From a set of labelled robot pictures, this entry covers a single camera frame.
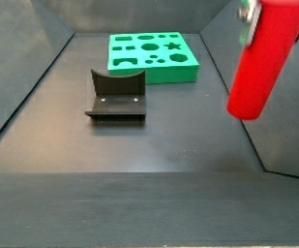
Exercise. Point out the black curved bracket stand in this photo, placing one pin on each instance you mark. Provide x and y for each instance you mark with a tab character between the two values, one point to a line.
119	95

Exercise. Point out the green shape sorting board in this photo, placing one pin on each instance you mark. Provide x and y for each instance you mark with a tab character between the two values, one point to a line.
160	54

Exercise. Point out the red cylinder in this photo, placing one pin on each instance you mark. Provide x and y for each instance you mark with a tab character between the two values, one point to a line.
263	58

